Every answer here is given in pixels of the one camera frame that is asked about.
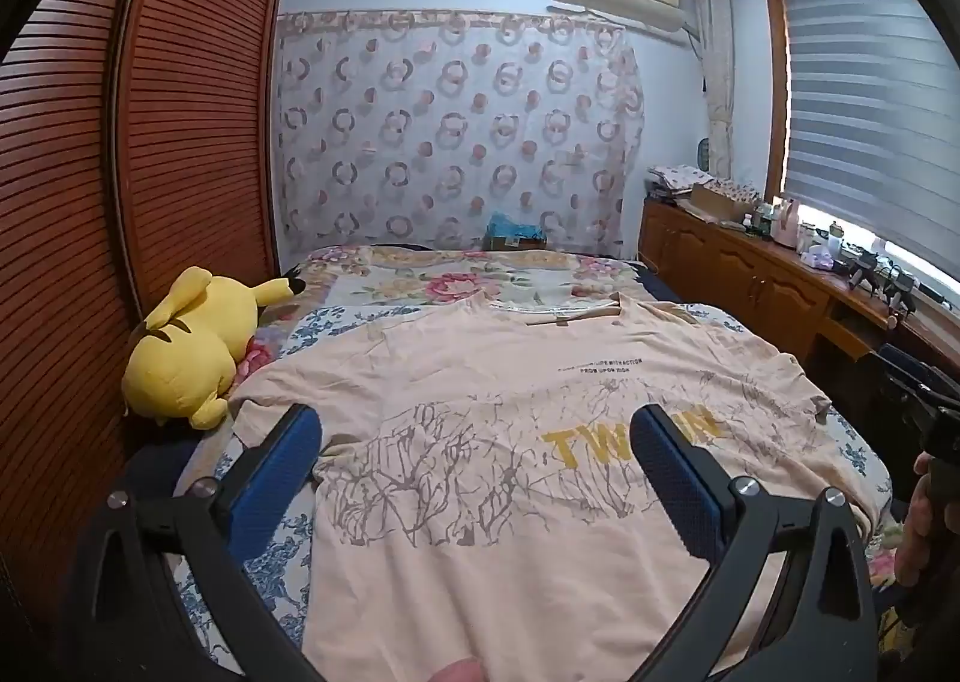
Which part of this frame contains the open cardboard box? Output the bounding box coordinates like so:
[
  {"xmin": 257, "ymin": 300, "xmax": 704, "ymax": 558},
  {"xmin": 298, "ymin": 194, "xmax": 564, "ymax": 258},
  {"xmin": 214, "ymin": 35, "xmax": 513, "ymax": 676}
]
[{"xmin": 690, "ymin": 183, "xmax": 758, "ymax": 227}]

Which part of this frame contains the stack of papers on cabinet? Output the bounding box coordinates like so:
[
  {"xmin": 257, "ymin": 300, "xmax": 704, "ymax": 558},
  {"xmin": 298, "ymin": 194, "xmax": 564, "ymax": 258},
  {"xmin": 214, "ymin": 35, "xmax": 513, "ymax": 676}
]
[{"xmin": 646, "ymin": 164, "xmax": 713, "ymax": 199}]

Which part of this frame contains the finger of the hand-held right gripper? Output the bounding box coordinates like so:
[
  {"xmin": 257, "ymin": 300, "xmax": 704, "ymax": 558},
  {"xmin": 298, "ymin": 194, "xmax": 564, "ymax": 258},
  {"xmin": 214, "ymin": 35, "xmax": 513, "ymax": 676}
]
[{"xmin": 876, "ymin": 343, "xmax": 940, "ymax": 414}]

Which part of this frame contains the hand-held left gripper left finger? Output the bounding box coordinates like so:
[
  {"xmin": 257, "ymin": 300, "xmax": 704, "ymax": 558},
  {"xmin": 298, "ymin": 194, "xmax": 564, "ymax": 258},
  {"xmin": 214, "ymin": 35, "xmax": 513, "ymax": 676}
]
[{"xmin": 71, "ymin": 403, "xmax": 323, "ymax": 682}]

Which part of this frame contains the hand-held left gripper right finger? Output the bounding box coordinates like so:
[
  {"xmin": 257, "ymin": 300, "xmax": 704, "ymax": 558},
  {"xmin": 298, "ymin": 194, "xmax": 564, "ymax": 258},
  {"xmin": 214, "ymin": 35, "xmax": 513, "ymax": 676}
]
[{"xmin": 630, "ymin": 403, "xmax": 882, "ymax": 682}]

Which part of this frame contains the circle patterned sheer curtain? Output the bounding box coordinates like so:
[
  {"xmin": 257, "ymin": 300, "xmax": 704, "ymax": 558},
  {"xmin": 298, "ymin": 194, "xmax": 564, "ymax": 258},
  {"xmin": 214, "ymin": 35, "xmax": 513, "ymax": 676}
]
[{"xmin": 274, "ymin": 9, "xmax": 646, "ymax": 259}]

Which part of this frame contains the pink floral blanket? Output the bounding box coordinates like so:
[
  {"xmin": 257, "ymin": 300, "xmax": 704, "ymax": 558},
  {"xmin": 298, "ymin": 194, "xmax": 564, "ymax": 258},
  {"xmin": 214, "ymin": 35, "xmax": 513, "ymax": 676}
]
[{"xmin": 225, "ymin": 243, "xmax": 653, "ymax": 398}]

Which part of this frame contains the blue floral bed cover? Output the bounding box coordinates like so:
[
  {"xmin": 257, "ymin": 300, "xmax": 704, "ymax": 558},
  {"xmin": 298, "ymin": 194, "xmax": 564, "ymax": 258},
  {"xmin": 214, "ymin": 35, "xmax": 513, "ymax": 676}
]
[{"xmin": 172, "ymin": 303, "xmax": 897, "ymax": 682}]

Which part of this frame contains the brown louvered wardrobe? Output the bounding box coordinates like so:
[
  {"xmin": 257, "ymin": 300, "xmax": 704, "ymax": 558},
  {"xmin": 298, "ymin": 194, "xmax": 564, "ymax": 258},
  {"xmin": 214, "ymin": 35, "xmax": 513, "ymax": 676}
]
[{"xmin": 0, "ymin": 0, "xmax": 293, "ymax": 623}]

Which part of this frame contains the yellow plush toy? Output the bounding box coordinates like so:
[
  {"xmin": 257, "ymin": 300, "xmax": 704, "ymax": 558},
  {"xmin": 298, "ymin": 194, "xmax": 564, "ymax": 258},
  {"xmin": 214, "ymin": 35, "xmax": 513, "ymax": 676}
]
[{"xmin": 122, "ymin": 266, "xmax": 307, "ymax": 432}]

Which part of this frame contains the wooden side cabinet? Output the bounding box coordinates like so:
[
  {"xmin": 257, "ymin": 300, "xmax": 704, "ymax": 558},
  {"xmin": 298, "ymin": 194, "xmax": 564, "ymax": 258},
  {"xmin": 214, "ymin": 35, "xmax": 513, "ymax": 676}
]
[{"xmin": 639, "ymin": 196, "xmax": 960, "ymax": 383}]

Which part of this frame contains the teal plastic bag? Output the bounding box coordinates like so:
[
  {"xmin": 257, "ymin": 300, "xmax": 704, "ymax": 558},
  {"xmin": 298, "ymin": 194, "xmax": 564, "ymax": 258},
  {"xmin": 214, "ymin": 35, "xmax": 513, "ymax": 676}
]
[{"xmin": 486, "ymin": 213, "xmax": 548, "ymax": 241}]

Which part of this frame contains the person's right hand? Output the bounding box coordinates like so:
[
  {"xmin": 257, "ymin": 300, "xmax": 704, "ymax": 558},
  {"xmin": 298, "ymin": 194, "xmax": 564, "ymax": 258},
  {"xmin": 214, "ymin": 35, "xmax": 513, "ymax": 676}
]
[{"xmin": 896, "ymin": 453, "xmax": 935, "ymax": 589}]

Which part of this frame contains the peach printed t-shirt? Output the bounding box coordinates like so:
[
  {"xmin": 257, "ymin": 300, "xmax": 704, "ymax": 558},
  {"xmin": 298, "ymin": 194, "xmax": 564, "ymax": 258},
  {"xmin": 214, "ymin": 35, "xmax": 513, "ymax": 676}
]
[{"xmin": 229, "ymin": 292, "xmax": 893, "ymax": 682}]

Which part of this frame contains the grey window blind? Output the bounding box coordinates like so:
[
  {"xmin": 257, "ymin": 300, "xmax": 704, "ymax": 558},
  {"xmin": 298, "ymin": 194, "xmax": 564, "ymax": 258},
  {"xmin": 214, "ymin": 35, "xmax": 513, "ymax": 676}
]
[{"xmin": 776, "ymin": 0, "xmax": 960, "ymax": 244}]

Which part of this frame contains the pink kettle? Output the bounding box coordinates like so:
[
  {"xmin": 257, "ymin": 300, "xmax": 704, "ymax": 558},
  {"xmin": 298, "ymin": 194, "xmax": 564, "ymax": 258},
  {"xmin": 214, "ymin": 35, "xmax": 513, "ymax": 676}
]
[{"xmin": 772, "ymin": 198, "xmax": 802, "ymax": 248}]

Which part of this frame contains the beige corner curtain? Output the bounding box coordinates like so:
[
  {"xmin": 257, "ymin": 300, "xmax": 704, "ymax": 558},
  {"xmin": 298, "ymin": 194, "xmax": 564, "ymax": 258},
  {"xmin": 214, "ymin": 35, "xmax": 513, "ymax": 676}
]
[{"xmin": 691, "ymin": 0, "xmax": 734, "ymax": 181}]

